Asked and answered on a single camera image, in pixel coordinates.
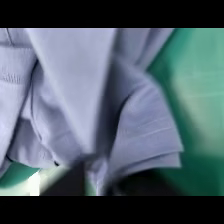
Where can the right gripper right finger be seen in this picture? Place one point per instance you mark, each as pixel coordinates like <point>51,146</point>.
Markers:
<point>143,186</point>

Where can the lavender shirt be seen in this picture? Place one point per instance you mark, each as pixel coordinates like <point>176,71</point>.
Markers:
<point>73,86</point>

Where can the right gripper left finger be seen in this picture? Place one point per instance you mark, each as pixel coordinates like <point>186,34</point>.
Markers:
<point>68,185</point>

